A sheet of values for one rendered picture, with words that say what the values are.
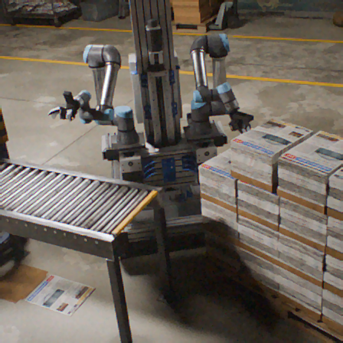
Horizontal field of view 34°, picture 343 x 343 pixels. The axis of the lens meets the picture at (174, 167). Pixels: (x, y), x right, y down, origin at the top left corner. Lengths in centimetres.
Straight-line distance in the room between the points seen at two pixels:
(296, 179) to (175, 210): 141
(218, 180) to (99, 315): 113
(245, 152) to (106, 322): 135
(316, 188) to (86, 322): 164
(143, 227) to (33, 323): 95
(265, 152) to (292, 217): 37
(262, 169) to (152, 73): 105
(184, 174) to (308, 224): 116
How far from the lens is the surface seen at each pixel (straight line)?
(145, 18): 363
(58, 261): 412
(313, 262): 306
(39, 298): 383
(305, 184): 285
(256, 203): 312
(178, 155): 375
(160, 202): 319
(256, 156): 298
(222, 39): 352
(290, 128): 319
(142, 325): 349
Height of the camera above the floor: 240
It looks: 28 degrees down
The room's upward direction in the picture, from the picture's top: 5 degrees counter-clockwise
